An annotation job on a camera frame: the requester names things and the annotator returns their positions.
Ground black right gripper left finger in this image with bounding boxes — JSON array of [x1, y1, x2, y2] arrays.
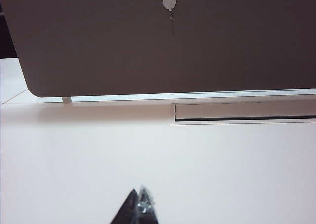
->
[[109, 188, 140, 224]]

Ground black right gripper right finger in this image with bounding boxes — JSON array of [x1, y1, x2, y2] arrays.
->
[[137, 184, 159, 224]]

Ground small silver earring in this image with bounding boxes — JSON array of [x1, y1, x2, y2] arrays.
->
[[136, 200, 153, 210]]

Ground white hexagonal adhesive hook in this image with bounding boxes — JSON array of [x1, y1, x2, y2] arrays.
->
[[162, 0, 177, 20]]

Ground right grey desk partition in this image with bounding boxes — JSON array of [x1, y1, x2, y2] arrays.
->
[[0, 0, 316, 98]]

